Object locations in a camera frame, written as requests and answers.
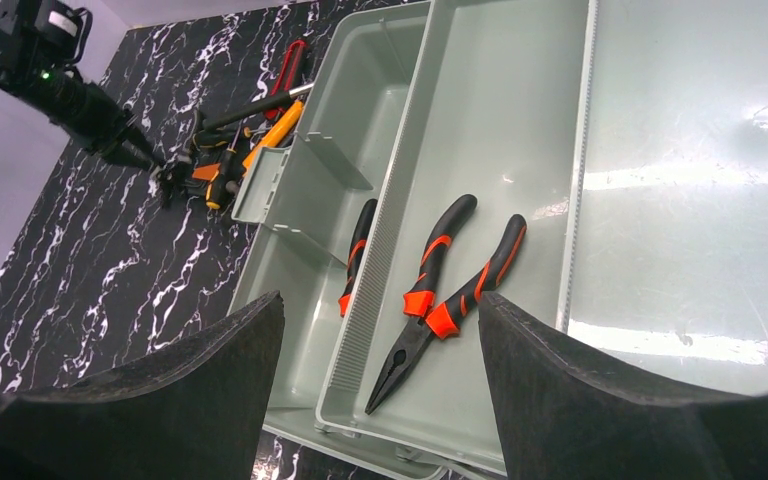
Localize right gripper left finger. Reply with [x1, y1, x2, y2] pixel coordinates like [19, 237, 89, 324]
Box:
[0, 291, 285, 479]

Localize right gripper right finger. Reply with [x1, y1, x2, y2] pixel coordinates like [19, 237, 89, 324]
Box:
[478, 293, 768, 479]

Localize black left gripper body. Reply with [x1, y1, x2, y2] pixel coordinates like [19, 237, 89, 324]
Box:
[0, 1, 165, 171]

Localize orange black needle-nose pliers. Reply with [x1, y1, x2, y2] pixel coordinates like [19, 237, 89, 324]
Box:
[364, 193, 529, 417]

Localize translucent lid green toolbox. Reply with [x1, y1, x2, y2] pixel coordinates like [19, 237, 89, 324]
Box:
[234, 1, 768, 479]

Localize orange black cutting pliers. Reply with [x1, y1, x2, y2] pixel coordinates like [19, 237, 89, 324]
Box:
[338, 198, 378, 318]

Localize orange utility knife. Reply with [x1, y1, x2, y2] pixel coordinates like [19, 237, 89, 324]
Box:
[242, 101, 304, 171]

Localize black hammer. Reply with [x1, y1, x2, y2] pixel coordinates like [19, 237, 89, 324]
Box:
[193, 82, 314, 134]

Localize black hex key set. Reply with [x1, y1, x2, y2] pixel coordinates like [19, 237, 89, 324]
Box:
[184, 163, 219, 197]

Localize black yellow handle screwdriver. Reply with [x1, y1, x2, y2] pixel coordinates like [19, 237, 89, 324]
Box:
[205, 123, 244, 210]

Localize red handle tool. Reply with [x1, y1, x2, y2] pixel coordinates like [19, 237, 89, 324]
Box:
[262, 39, 309, 121]

